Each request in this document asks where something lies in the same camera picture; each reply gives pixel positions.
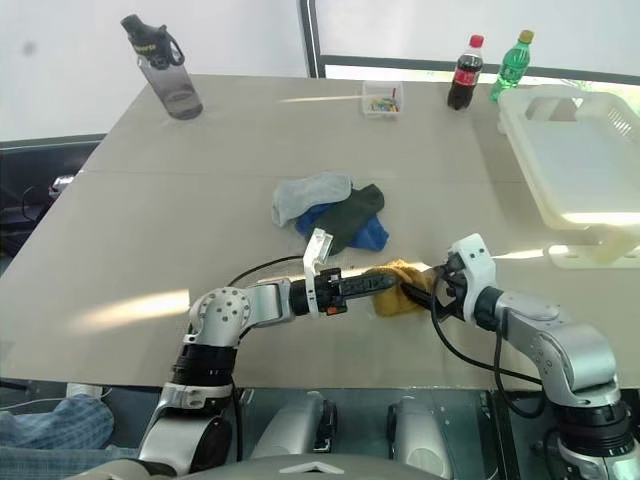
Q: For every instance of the white plastic basket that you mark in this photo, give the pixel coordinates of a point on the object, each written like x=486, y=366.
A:
x=575, y=160

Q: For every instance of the dark window frame post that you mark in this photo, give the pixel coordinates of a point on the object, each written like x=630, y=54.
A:
x=311, y=37

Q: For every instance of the grey cloth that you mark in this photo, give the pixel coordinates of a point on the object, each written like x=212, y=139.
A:
x=305, y=192

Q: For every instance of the blue sock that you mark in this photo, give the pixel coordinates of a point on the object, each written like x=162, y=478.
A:
x=311, y=220
x=372, y=236

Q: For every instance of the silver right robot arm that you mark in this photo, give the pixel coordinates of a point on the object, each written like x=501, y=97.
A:
x=565, y=345

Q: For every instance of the yellow terry sock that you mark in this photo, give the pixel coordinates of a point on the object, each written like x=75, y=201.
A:
x=390, y=306
x=397, y=267

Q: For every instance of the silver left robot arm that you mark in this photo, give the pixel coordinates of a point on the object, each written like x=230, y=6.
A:
x=250, y=302

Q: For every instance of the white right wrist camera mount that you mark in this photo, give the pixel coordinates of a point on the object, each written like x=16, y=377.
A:
x=477, y=265

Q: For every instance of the dark green cloth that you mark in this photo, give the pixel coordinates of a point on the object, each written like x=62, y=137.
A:
x=352, y=212

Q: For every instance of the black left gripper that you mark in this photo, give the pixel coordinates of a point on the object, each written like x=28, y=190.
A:
x=332, y=292

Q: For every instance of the cola bottle red cap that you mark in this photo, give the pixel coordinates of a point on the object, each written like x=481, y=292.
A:
x=465, y=75

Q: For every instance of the grey water bottle black lid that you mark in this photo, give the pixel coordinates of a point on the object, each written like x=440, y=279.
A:
x=172, y=80

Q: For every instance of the small clear plastic box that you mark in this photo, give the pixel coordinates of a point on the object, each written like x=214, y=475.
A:
x=382, y=112

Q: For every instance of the dark side shelf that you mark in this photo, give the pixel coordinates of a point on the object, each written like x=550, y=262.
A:
x=35, y=200

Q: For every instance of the person leg in jeans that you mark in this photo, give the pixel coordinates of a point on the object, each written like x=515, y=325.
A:
x=60, y=425

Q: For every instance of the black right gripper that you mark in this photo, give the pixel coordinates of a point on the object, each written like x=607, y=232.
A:
x=450, y=292

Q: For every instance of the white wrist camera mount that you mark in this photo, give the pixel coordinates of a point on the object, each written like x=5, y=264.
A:
x=317, y=250
x=477, y=265

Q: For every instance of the silver rounded robot leg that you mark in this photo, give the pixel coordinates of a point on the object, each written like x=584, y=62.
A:
x=417, y=435
x=295, y=425

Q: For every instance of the green soda bottle yellow cap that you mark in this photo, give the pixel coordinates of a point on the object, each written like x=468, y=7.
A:
x=510, y=70

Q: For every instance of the coloured pins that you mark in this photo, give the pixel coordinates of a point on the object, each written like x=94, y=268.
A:
x=384, y=104

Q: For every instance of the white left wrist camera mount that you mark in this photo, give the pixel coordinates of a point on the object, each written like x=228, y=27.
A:
x=317, y=250

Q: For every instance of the grey robot torso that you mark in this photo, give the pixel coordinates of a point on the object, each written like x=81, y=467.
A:
x=310, y=470

